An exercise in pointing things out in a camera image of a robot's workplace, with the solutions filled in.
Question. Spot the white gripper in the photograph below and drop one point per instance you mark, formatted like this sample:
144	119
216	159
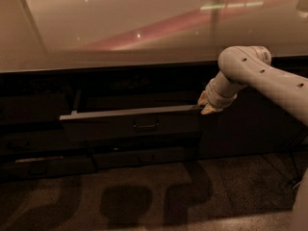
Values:
216	95

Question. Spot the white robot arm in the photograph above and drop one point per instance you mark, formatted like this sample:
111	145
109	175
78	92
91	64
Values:
249	66

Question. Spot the dark cabinet door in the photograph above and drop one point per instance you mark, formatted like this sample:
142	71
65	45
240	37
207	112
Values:
251	125

